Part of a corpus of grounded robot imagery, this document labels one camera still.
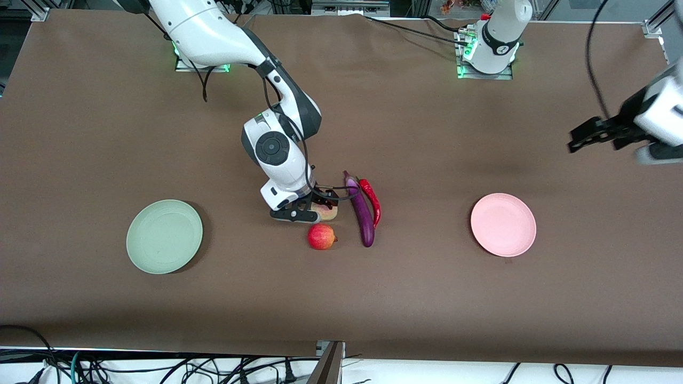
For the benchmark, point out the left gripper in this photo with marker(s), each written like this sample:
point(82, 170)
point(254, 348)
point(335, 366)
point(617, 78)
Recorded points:
point(628, 118)

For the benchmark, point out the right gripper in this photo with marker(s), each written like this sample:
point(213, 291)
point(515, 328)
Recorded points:
point(319, 196)

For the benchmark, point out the yellow-pink peach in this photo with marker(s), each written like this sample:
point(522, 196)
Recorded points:
point(328, 214)

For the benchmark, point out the red pomegranate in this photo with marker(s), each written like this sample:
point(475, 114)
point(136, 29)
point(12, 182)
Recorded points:
point(321, 237)

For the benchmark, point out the long purple eggplant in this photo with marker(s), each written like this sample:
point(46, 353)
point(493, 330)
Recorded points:
point(362, 213)

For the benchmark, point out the red chili pepper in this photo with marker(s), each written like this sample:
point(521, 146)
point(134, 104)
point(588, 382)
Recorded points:
point(373, 200)

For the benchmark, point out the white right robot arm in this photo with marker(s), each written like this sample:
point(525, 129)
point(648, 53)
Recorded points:
point(203, 26)

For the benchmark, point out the brown table cloth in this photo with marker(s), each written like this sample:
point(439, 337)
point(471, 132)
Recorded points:
point(427, 293)

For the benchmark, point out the light green round plate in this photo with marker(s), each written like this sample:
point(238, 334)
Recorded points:
point(160, 240)

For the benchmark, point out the pink round plate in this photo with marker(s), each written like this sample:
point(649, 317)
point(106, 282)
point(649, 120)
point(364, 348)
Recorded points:
point(501, 224)

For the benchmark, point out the black power plug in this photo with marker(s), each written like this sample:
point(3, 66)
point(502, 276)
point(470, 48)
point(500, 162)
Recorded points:
point(290, 373)

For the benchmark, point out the grey equipment rack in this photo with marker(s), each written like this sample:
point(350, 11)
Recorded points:
point(349, 8)

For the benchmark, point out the orange red background object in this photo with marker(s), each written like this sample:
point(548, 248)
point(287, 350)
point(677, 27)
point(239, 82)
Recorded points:
point(453, 6)

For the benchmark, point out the aluminium frame profile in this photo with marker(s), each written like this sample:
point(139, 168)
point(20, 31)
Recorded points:
point(652, 28)

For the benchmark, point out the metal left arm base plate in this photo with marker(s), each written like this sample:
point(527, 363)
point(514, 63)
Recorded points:
point(504, 76)

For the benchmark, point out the aluminium camera post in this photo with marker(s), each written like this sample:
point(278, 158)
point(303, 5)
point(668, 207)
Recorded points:
point(328, 368)

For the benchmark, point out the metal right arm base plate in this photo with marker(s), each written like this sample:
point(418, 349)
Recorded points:
point(187, 68)

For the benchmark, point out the aluminium corner bracket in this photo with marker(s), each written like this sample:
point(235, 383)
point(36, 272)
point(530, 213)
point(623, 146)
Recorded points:
point(41, 14)

